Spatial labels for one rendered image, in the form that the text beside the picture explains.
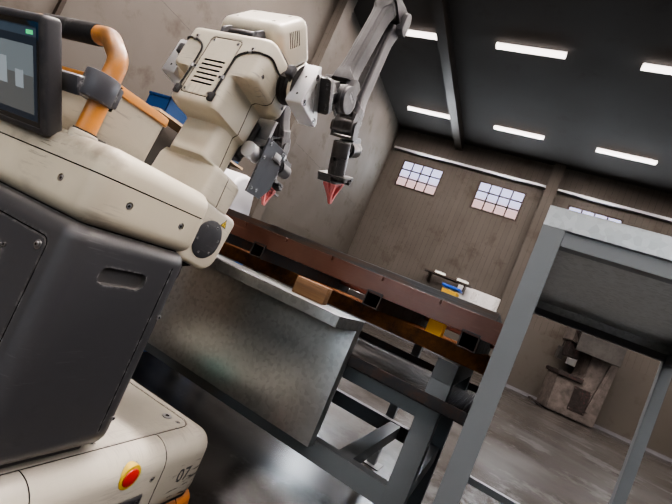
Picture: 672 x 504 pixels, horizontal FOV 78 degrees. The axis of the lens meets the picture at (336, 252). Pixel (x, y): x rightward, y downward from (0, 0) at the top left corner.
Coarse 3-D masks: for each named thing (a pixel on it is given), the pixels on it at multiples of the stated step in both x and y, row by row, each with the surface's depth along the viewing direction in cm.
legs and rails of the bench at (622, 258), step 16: (576, 240) 76; (592, 240) 75; (592, 256) 75; (608, 256) 74; (624, 256) 73; (640, 256) 72; (640, 272) 73; (656, 272) 71; (560, 320) 185; (608, 336) 177; (640, 352) 172; (656, 352) 170; (656, 384) 167; (656, 400) 166; (656, 416) 165; (640, 432) 166; (640, 448) 164; (624, 464) 167; (624, 480) 164; (496, 496) 179; (624, 496) 163
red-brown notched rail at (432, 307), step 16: (240, 224) 148; (256, 240) 143; (272, 240) 141; (288, 240) 139; (288, 256) 137; (304, 256) 135; (320, 256) 133; (336, 272) 129; (352, 272) 127; (368, 272) 125; (368, 288) 124; (384, 288) 122; (400, 288) 121; (400, 304) 120; (416, 304) 118; (432, 304) 116; (448, 304) 115; (448, 320) 114; (464, 320) 112; (480, 320) 111; (496, 336) 108
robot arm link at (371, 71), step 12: (408, 24) 131; (384, 36) 129; (396, 36) 132; (384, 48) 129; (372, 60) 129; (384, 60) 132; (372, 72) 128; (360, 84) 128; (372, 84) 131; (360, 96) 128; (360, 108) 127; (336, 120) 128; (348, 120) 127; (360, 120) 130; (336, 132) 131; (348, 132) 128
